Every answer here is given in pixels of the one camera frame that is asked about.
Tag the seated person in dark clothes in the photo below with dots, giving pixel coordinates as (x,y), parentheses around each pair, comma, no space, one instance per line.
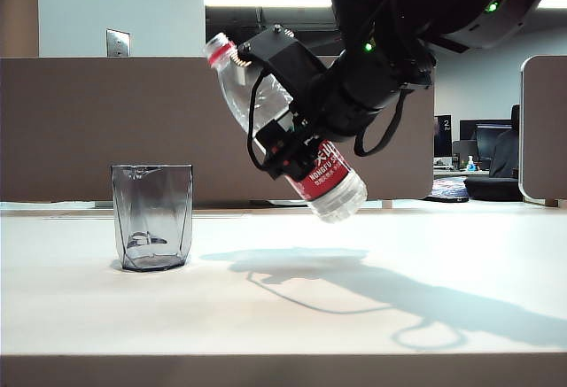
(505,157)

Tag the blue patterned cloth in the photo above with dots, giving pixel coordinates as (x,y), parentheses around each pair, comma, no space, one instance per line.
(447,191)

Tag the black sign with white number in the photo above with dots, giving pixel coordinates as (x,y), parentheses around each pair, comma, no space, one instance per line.
(443,136)

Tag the long ceiling light strip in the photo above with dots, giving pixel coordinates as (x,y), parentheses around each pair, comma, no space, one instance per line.
(266,1)

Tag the brown partition panel white edge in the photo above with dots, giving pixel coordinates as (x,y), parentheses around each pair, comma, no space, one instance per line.
(547,130)

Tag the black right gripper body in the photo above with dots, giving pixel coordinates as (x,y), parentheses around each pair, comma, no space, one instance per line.
(283,57)

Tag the black round cushion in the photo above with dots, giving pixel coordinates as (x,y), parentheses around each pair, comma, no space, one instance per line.
(491,188)

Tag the clear grey faceted glass mug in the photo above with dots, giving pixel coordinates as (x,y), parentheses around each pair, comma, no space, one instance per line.
(153,210)

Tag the clear water bottle red label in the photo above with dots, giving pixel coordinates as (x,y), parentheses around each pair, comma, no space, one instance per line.
(337,201)

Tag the black computer monitor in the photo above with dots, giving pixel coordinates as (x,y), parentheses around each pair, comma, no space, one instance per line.
(485,139)

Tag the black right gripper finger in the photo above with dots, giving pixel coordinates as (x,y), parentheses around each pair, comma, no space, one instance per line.
(283,152)

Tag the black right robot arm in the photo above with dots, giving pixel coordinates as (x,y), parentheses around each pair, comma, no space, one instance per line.
(398,15)

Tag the small blue spray bottle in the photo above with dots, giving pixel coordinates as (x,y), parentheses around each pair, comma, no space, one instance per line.
(471,164)

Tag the wide brown desk partition panel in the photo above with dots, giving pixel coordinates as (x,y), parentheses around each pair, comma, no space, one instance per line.
(133,130)

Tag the metal wall switch plate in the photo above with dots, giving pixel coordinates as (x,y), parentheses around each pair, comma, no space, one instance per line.
(118,43)

